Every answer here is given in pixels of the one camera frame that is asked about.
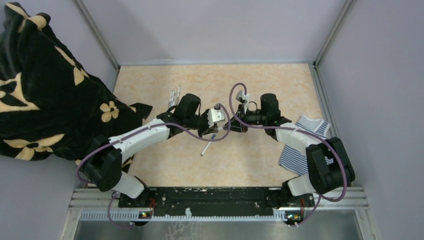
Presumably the orange cap white marker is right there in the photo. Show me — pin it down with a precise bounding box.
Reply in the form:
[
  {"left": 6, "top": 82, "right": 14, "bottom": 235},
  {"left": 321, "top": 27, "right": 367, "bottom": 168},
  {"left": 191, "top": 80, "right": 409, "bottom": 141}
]
[{"left": 172, "top": 88, "right": 177, "bottom": 107}]

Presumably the blue cap white marker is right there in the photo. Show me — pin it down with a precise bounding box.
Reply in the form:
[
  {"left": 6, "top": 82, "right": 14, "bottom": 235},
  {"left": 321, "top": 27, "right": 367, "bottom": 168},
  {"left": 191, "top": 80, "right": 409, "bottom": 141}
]
[{"left": 200, "top": 133, "right": 216, "bottom": 157}]

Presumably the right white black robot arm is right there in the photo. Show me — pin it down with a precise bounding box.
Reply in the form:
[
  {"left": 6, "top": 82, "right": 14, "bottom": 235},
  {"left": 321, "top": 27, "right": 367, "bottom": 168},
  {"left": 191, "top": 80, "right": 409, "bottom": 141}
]
[{"left": 225, "top": 90, "right": 356, "bottom": 206}]

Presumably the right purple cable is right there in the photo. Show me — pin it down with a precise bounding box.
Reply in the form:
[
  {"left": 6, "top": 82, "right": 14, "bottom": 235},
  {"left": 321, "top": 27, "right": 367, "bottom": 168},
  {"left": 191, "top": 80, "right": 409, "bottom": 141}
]
[{"left": 229, "top": 82, "right": 348, "bottom": 229}]

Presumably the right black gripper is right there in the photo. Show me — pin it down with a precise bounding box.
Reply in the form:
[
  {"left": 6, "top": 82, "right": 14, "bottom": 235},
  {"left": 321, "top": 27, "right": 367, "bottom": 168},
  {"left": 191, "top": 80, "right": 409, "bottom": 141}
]
[{"left": 224, "top": 103, "right": 268, "bottom": 133}]

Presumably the blue striped cloth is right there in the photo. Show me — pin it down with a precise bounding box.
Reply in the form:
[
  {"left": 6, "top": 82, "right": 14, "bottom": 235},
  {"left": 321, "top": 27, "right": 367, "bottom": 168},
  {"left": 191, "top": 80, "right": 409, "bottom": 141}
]
[{"left": 278, "top": 115, "right": 331, "bottom": 176}]

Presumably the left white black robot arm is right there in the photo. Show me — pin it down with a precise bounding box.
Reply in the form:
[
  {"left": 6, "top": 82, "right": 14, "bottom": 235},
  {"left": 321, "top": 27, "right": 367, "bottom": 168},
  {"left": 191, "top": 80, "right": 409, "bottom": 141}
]
[{"left": 76, "top": 93, "right": 226, "bottom": 207}]

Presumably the green end white marker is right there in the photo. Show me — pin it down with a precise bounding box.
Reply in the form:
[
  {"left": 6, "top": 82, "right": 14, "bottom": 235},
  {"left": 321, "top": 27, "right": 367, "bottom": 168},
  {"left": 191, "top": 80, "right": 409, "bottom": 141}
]
[{"left": 168, "top": 89, "right": 176, "bottom": 108}]

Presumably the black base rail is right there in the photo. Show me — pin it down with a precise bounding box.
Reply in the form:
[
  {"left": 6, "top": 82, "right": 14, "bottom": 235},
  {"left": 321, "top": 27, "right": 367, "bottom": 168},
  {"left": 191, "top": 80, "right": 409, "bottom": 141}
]
[{"left": 118, "top": 187, "right": 315, "bottom": 225}]

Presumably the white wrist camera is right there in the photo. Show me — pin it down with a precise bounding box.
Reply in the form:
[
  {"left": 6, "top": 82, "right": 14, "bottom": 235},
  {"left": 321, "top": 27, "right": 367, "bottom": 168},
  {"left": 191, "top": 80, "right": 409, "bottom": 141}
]
[
  {"left": 207, "top": 109, "right": 227, "bottom": 128},
  {"left": 235, "top": 90, "right": 250, "bottom": 105}
]

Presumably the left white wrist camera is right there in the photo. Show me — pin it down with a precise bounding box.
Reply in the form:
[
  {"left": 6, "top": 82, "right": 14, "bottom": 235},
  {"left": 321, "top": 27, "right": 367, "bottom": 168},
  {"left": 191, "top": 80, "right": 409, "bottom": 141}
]
[{"left": 207, "top": 109, "right": 227, "bottom": 128}]

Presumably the black floral blanket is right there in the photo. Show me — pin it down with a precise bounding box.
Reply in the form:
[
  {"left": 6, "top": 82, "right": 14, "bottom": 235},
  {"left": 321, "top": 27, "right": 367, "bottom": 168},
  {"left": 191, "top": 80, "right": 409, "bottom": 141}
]
[{"left": 0, "top": 2, "right": 152, "bottom": 164}]

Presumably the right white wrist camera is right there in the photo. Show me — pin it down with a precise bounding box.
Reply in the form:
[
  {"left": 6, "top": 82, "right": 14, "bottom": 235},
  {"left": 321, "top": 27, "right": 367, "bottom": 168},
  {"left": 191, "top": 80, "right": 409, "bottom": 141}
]
[{"left": 235, "top": 90, "right": 250, "bottom": 105}]

